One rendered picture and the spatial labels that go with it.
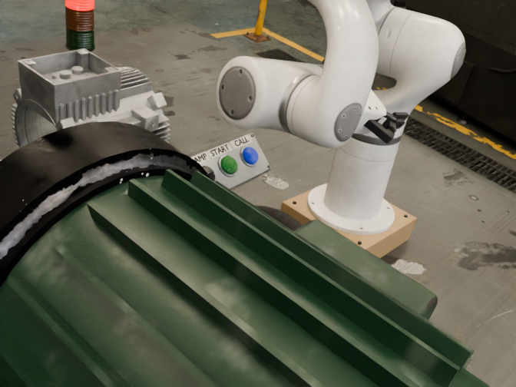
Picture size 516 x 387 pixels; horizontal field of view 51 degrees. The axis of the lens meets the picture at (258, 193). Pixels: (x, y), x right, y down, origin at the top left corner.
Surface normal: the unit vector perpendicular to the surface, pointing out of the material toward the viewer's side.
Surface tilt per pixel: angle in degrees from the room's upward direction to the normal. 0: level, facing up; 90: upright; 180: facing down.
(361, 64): 70
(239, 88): 78
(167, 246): 5
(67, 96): 90
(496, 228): 0
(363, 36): 51
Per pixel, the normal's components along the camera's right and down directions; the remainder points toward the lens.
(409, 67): -0.65, 0.43
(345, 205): -0.45, 0.40
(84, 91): 0.74, 0.48
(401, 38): -0.46, 0.03
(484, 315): 0.17, -0.81
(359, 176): -0.25, 0.46
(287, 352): 0.01, -0.71
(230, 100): -0.70, 0.11
